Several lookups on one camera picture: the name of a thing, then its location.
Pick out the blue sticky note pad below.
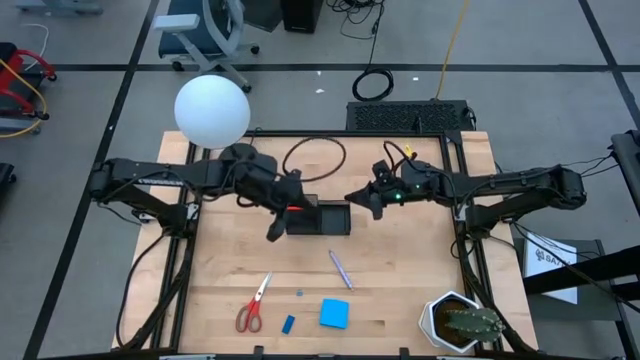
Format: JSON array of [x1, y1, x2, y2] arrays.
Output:
[[319, 298, 350, 330]]

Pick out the white paper sign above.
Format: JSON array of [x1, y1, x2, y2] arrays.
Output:
[[522, 230, 579, 306]]

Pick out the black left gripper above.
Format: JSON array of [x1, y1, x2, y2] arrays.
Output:
[[265, 169, 317, 243]]

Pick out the black power cables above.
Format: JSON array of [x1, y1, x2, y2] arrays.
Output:
[[509, 153, 621, 236]]

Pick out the white globe lamp black base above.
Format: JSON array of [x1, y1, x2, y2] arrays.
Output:
[[173, 74, 261, 166]]

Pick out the grey blue office chair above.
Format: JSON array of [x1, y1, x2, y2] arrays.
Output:
[[152, 0, 261, 94]]

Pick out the yellow cable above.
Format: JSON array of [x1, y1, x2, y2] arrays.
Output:
[[435, 0, 472, 100], [0, 58, 49, 139]]

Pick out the purple silver pen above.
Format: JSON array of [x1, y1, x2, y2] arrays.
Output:
[[328, 249, 355, 292]]

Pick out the grey desk foot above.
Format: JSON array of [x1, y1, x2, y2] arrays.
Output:
[[14, 0, 104, 16]]

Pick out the green cactus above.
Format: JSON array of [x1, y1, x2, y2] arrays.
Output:
[[442, 306, 507, 344]]

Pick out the red handled scissors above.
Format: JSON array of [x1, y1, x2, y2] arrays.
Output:
[[234, 271, 274, 334]]

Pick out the coiled black cable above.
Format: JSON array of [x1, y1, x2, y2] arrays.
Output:
[[327, 0, 395, 103]]

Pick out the white plant pot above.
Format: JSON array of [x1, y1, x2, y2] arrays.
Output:
[[418, 290, 501, 355]]

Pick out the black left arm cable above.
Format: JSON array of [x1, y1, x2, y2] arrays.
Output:
[[282, 136, 348, 184]]

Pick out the black mesh desk organizer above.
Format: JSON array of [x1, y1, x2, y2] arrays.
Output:
[[284, 193, 352, 236]]

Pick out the red black cart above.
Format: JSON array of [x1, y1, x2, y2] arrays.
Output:
[[0, 42, 58, 136]]

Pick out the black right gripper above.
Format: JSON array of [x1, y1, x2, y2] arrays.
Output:
[[343, 159, 441, 221]]

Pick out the black box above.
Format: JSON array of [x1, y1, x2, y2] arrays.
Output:
[[280, 0, 325, 35]]

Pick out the black side table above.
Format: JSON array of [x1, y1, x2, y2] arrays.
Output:
[[512, 238, 626, 324]]

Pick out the black metal stand beam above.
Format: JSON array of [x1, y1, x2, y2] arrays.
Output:
[[522, 244, 640, 302]]

